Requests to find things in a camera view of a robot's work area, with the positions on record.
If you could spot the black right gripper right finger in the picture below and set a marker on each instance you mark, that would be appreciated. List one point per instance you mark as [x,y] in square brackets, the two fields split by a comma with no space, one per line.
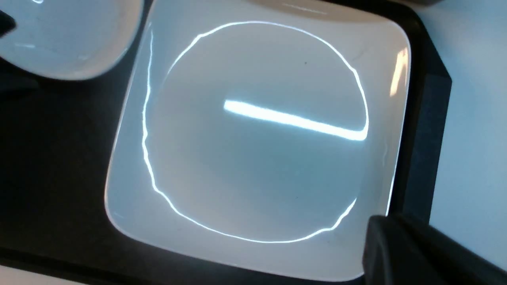
[400,250]

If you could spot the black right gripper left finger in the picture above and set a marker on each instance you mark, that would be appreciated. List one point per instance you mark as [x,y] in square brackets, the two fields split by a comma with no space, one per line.
[7,23]

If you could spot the white square bowl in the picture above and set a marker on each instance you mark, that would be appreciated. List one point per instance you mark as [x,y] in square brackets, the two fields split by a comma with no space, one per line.
[70,39]

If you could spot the large white rice plate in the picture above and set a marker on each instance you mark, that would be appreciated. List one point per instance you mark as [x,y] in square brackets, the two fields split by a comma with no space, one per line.
[261,134]

